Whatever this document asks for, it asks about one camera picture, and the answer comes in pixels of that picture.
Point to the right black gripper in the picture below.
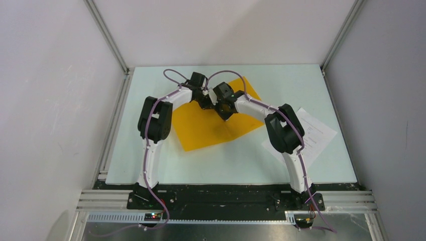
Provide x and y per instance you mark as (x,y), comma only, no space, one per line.
(224,116)

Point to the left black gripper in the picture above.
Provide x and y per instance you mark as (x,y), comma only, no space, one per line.
(207,105)

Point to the orange file folder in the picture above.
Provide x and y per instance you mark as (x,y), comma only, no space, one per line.
(197,128)

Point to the white paper sheet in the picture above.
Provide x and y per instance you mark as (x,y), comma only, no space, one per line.
(317,139)

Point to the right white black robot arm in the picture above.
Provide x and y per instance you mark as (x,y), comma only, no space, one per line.
(285,134)

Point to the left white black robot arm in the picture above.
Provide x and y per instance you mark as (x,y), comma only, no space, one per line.
(155,122)

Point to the left controller board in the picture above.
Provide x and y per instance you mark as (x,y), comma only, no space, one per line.
(151,216)

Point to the controller board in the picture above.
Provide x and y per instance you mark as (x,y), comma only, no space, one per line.
(303,223)
(151,216)

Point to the right controller board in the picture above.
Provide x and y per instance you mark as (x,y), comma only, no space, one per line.
(303,223)

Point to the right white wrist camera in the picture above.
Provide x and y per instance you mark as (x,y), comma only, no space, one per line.
(211,94)

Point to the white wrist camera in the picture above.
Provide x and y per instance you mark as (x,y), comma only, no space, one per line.
(204,84)
(211,94)

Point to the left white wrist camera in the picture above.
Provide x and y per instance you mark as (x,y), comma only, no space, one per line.
(204,84)

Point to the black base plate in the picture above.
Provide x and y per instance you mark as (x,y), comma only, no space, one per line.
(219,203)

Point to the left aluminium corner post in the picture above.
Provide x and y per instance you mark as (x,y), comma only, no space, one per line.
(105,32)

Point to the aluminium corner post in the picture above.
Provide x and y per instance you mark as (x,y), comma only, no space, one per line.
(342,33)
(105,32)

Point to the aluminium frame rail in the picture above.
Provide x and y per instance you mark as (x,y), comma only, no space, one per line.
(356,219)

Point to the right aluminium corner post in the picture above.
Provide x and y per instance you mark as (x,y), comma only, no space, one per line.
(342,33)

